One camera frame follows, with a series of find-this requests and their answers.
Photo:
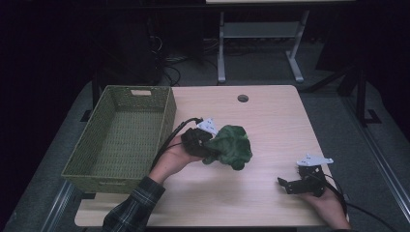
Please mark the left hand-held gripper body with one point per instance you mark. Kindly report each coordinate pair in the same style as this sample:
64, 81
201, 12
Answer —
195, 141

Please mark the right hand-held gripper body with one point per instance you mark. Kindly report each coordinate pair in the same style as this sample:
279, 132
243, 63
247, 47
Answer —
311, 183

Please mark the green fluffy garment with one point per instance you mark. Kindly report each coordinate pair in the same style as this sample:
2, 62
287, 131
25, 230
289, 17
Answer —
230, 146

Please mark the green woven basket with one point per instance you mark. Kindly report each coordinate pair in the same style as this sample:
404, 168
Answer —
129, 141

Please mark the person's left hand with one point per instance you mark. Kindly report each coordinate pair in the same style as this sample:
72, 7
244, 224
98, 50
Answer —
172, 161

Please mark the person's right hand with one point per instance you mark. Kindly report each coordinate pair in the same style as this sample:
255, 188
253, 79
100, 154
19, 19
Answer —
332, 209

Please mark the black metal stand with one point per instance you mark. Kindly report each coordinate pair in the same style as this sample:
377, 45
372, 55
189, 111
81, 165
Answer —
361, 96

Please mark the metal floor rail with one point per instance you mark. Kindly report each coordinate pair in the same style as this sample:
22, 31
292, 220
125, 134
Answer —
377, 151
58, 206

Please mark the black table leg post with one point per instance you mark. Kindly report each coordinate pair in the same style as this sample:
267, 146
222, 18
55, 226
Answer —
95, 93

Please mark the grey metal table frame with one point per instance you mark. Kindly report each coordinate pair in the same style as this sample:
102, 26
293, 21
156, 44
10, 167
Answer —
257, 29

